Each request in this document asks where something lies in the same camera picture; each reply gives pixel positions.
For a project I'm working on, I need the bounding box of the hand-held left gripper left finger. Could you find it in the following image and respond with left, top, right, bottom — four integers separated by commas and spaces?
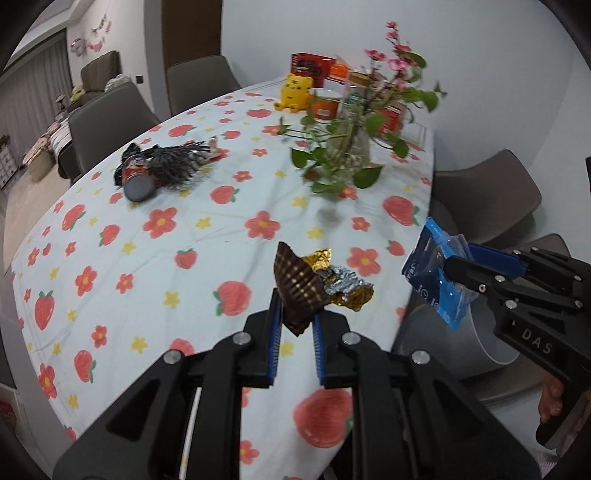
53, 288, 284, 480

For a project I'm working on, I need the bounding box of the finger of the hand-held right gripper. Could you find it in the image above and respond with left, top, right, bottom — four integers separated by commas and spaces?
468, 244, 591, 301
443, 255, 591, 319

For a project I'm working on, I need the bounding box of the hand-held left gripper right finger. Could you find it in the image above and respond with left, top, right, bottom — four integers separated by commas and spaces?
310, 310, 541, 480

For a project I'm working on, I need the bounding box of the blue clear plastic packet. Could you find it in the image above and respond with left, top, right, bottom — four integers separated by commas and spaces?
401, 217, 476, 330

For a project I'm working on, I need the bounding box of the brown gold chocolate wrapper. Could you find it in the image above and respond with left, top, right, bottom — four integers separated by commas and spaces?
272, 241, 375, 337

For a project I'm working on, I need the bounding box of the grey round bin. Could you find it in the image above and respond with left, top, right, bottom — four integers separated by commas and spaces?
392, 291, 518, 380

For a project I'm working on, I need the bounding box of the person's right hand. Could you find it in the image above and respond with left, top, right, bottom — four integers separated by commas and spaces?
538, 381, 566, 423

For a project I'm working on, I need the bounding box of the grey dining chair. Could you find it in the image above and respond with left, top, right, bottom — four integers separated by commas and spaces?
431, 148, 543, 245
166, 55, 241, 116
69, 83, 162, 181
462, 233, 573, 407

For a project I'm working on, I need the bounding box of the glass vase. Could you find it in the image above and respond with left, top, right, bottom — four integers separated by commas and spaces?
339, 104, 372, 172

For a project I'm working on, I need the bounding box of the red orange packet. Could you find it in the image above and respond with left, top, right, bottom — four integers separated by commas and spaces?
369, 99, 409, 134

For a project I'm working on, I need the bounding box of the green vine plant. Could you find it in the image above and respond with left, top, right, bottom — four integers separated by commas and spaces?
277, 51, 448, 197

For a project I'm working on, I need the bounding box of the black spiky brush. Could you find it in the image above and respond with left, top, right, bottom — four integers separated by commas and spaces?
148, 141, 213, 188

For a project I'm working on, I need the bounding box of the red drink can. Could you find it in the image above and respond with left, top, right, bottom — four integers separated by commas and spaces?
121, 154, 158, 202

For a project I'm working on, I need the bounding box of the glass jar with wooden lid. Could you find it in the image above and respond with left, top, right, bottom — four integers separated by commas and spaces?
346, 71, 379, 107

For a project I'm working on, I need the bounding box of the orange cup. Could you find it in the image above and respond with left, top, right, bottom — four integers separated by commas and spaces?
307, 88, 345, 121

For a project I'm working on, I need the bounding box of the pink blossom branch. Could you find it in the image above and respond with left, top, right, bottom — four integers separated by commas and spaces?
365, 21, 428, 93

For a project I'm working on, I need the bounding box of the black crumpled wrapper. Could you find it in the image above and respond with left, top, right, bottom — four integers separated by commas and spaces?
113, 143, 160, 185

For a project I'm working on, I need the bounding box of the orange white box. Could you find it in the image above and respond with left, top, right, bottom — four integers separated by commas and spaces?
323, 62, 352, 93

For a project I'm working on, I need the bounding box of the yellow tiger toy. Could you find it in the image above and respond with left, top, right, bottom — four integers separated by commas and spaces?
276, 73, 315, 114

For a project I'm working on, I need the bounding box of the red box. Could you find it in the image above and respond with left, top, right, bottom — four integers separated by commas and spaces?
290, 52, 337, 86

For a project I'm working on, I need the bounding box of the round beige ottoman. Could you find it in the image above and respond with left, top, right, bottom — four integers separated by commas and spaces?
25, 138, 52, 182

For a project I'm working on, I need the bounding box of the striped blanket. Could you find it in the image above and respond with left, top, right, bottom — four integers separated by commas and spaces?
23, 120, 72, 160

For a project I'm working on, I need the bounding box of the brown wooden door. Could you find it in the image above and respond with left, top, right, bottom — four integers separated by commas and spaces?
161, 0, 223, 79

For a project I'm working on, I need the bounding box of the white drawer cabinet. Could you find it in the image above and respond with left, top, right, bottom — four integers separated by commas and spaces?
0, 136, 16, 188

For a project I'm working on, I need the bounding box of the grey curtain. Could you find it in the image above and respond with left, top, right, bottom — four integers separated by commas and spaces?
0, 37, 75, 153

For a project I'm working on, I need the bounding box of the pink wall decoration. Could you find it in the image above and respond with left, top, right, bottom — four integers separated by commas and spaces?
69, 14, 114, 56

